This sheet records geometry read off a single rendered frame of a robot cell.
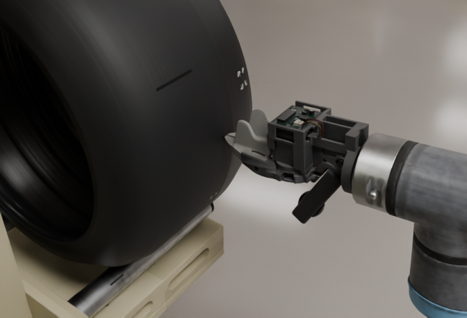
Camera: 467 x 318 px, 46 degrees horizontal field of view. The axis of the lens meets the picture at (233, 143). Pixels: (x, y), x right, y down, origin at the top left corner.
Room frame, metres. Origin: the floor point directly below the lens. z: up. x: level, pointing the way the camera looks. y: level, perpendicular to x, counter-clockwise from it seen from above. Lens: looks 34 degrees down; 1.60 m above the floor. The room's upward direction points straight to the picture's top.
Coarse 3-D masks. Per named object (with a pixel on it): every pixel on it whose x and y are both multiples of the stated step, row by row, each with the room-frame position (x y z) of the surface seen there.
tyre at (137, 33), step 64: (0, 0) 0.64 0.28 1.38; (64, 0) 0.62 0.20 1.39; (128, 0) 0.65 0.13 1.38; (192, 0) 0.72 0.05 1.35; (0, 64) 0.96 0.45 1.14; (64, 64) 0.58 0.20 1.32; (128, 64) 0.59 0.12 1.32; (192, 64) 0.65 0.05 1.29; (0, 128) 0.90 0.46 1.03; (64, 128) 0.97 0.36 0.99; (128, 128) 0.56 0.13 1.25; (192, 128) 0.60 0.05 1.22; (0, 192) 0.74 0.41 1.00; (64, 192) 0.84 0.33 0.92; (128, 192) 0.54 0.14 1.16; (192, 192) 0.60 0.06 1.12; (64, 256) 0.64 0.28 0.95; (128, 256) 0.58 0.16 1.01
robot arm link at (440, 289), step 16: (416, 240) 0.46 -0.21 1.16; (416, 256) 0.45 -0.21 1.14; (432, 256) 0.43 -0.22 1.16; (416, 272) 0.45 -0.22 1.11; (432, 272) 0.43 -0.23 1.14; (448, 272) 0.42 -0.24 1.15; (464, 272) 0.42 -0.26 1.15; (416, 288) 0.45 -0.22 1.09; (432, 288) 0.43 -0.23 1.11; (448, 288) 0.42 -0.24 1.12; (464, 288) 0.42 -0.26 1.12; (416, 304) 0.44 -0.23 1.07; (432, 304) 0.43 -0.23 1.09; (448, 304) 0.42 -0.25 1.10; (464, 304) 0.42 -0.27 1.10
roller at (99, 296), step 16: (208, 208) 0.81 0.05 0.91; (192, 224) 0.76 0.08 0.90; (176, 240) 0.73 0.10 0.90; (160, 256) 0.69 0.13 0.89; (112, 272) 0.63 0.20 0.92; (128, 272) 0.64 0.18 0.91; (96, 288) 0.59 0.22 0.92; (112, 288) 0.60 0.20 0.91; (80, 304) 0.56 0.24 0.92; (96, 304) 0.57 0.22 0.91
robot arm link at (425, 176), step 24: (408, 144) 0.51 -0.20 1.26; (408, 168) 0.48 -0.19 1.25; (432, 168) 0.47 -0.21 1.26; (456, 168) 0.46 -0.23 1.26; (408, 192) 0.46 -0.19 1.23; (432, 192) 0.45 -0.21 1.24; (456, 192) 0.44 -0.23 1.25; (408, 216) 0.46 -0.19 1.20; (432, 216) 0.44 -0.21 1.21; (456, 216) 0.43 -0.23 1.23; (432, 240) 0.44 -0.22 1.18; (456, 240) 0.42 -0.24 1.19
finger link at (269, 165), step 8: (248, 160) 0.59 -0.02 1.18; (256, 160) 0.58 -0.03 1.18; (264, 160) 0.58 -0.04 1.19; (272, 160) 0.58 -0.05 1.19; (256, 168) 0.58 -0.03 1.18; (264, 168) 0.56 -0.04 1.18; (272, 168) 0.56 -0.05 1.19; (264, 176) 0.56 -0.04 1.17; (272, 176) 0.56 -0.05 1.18; (280, 176) 0.55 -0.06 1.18
